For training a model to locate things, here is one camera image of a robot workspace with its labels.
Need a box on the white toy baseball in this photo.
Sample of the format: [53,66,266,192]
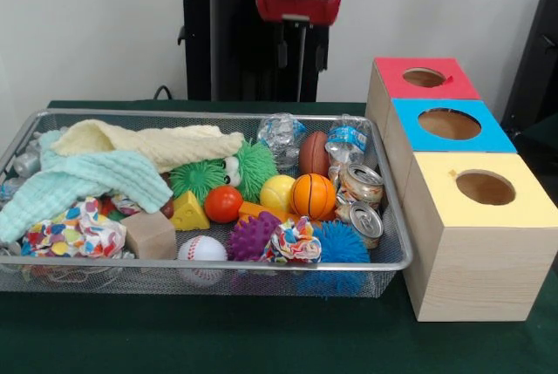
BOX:
[177,235,228,288]

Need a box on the green fuzzy toy with eyes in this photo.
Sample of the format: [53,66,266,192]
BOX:
[169,140,280,205]

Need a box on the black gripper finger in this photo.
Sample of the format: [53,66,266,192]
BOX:
[315,24,329,72]
[276,21,289,71]

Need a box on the colourful print cloth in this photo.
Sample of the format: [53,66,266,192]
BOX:
[260,216,323,264]

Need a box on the cream waffle cloth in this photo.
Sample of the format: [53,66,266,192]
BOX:
[51,119,245,173]

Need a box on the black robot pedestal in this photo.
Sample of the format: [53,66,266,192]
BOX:
[168,0,350,103]

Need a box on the silver mesh bin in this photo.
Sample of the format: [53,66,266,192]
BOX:
[0,107,415,299]

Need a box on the dark green tablecloth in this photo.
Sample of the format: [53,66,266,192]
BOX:
[0,99,558,374]
[521,119,558,161]

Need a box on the mint green waffle cloth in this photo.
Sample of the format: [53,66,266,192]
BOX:
[0,129,174,244]

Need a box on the red ball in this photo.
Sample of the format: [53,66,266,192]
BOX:
[203,185,244,224]

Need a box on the blue fuzzy ball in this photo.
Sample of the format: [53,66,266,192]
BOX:
[313,221,371,292]

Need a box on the black chair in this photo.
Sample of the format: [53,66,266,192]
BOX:
[500,0,558,131]

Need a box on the purple spiky ball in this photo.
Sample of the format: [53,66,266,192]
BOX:
[226,211,282,262]

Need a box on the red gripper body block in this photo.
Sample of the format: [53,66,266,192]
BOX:
[255,0,344,26]

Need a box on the wooden three-hole box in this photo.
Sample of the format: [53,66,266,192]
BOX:
[364,57,558,323]

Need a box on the yellow ball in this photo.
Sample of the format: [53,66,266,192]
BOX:
[260,174,297,214]

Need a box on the orange toy basketball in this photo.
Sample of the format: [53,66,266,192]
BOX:
[289,172,337,221]

